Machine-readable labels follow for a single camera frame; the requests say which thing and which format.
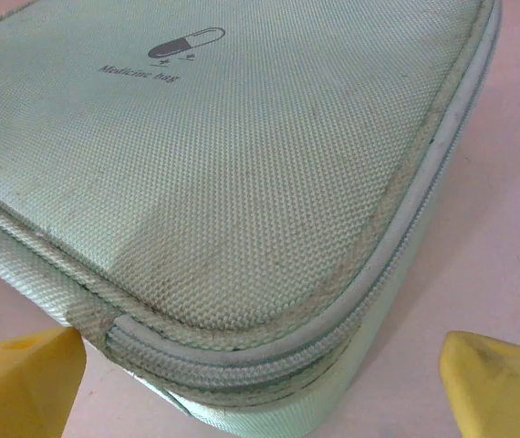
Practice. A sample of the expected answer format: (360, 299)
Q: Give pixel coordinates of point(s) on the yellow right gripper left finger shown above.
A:
(18, 388)

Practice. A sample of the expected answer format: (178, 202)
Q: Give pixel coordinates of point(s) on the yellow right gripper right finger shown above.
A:
(502, 388)

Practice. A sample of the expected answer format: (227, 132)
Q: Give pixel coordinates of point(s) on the mint green medicine bag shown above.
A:
(223, 173)

